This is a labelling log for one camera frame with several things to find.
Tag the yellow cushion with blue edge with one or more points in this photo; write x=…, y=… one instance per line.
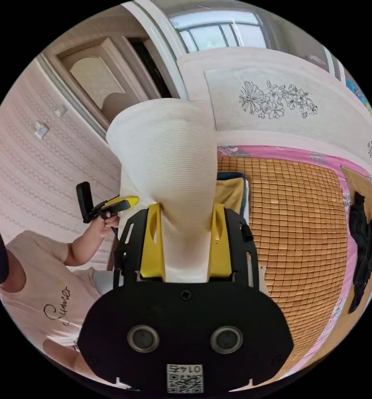
x=231, y=190

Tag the white wall socket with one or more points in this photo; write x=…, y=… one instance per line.
x=41, y=129

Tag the white light switch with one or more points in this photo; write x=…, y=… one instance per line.
x=60, y=110

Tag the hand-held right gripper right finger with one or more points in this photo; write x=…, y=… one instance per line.
x=220, y=249

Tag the black garment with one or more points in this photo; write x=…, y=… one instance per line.
x=363, y=249

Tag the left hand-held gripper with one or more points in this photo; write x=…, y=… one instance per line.
x=112, y=208

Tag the window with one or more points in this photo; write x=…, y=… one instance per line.
x=218, y=31

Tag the white long pants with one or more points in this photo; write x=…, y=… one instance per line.
x=167, y=156

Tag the person's right forearm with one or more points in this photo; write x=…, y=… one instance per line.
x=64, y=355

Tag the person's left forearm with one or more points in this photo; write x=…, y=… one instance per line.
x=84, y=246

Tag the wooden door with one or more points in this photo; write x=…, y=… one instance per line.
x=95, y=78

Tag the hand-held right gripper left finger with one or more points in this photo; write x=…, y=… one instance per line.
x=153, y=246

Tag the person's left hand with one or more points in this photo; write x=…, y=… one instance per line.
x=109, y=225

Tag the bed with woven mat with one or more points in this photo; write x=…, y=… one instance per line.
x=298, y=224

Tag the woven mat pillow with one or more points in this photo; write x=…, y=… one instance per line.
x=365, y=182

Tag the person's body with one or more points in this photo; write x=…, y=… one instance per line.
x=39, y=293

